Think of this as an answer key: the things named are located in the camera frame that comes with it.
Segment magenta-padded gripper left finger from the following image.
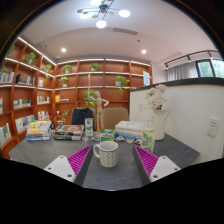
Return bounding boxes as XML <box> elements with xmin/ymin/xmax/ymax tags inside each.
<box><xmin>43</xmin><ymin>144</ymin><xmax>94</xmax><ymax>187</ymax></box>

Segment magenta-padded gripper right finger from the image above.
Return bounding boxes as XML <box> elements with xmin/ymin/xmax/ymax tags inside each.
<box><xmin>133</xmin><ymin>144</ymin><xmax>182</xmax><ymax>187</ymax></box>

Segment yellow drink bottle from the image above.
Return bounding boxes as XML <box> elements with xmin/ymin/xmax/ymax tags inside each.
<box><xmin>141</xmin><ymin>114</ymin><xmax>158</xmax><ymax>153</ymax></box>

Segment stack of dark books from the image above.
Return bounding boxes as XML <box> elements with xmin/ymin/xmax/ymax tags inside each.
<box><xmin>51</xmin><ymin>124</ymin><xmax>85</xmax><ymax>142</ymax></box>

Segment stack of colourful books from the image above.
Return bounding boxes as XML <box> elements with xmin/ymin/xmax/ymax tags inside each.
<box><xmin>25</xmin><ymin>119</ymin><xmax>53</xmax><ymax>143</ymax></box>

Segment white vase with pale flowers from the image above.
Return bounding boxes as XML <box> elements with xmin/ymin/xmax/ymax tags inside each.
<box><xmin>143</xmin><ymin>83</ymin><xmax>170</xmax><ymax>141</ymax></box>

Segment white mug, black line pattern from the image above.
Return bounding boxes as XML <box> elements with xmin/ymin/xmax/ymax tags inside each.
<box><xmin>92</xmin><ymin>140</ymin><xmax>120</xmax><ymax>169</ymax></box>

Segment stack of white books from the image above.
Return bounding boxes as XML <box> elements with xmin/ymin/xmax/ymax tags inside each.
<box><xmin>114</xmin><ymin>120</ymin><xmax>146</xmax><ymax>140</ymax></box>

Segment green and white box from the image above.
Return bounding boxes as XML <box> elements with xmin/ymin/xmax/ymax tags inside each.
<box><xmin>99</xmin><ymin>128</ymin><xmax>116</xmax><ymax>143</ymax></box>

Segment wooden shelf unit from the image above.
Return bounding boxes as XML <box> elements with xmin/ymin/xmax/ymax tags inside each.
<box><xmin>0</xmin><ymin>35</ymin><xmax>154</xmax><ymax>160</ymax></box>

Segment grey curtain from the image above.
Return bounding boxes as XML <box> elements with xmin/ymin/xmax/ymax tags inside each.
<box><xmin>166</xmin><ymin>61</ymin><xmax>200</xmax><ymax>82</ymax></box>

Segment window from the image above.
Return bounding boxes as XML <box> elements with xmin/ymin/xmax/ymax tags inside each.
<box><xmin>196</xmin><ymin>59</ymin><xmax>224</xmax><ymax>79</ymax></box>

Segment ceiling air vent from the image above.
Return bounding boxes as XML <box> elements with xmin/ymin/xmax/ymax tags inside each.
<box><xmin>112</xmin><ymin>27</ymin><xmax>139</xmax><ymax>36</ymax></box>

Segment branched ceiling lamp, round bulbs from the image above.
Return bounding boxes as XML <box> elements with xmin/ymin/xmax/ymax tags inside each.
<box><xmin>76</xmin><ymin>0</ymin><xmax>132</xmax><ymax>29</ymax></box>

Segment white wall socket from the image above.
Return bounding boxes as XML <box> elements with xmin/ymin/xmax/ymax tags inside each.
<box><xmin>206</xmin><ymin>116</ymin><xmax>220</xmax><ymax>138</ymax></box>

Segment black ceiling track rail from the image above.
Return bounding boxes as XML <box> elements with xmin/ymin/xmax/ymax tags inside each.
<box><xmin>164</xmin><ymin>49</ymin><xmax>223</xmax><ymax>69</ymax></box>

